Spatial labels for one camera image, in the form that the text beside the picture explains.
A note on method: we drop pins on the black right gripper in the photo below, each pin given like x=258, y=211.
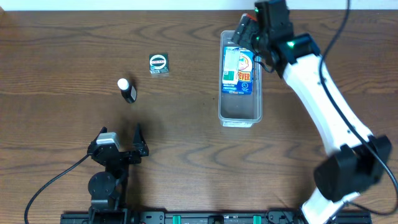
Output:
x=245, y=32

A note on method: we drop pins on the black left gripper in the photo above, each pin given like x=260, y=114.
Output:
x=138, y=152

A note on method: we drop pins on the black bottle white cap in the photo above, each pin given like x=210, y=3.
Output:
x=128, y=91

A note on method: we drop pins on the blue Kool Fever box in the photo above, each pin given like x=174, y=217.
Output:
x=245, y=73

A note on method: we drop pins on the white green medicine box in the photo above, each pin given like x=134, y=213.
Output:
x=231, y=66

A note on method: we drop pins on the dark green small box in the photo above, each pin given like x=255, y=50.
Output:
x=159, y=63

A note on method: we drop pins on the red small box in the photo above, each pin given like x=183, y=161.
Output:
x=250, y=16

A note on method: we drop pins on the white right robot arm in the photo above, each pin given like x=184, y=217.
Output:
x=356, y=158

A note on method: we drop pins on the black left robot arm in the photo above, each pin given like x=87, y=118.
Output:
x=108, y=188

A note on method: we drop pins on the clear plastic container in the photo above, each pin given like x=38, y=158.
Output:
x=240, y=111

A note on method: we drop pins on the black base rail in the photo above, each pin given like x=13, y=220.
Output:
x=269, y=217

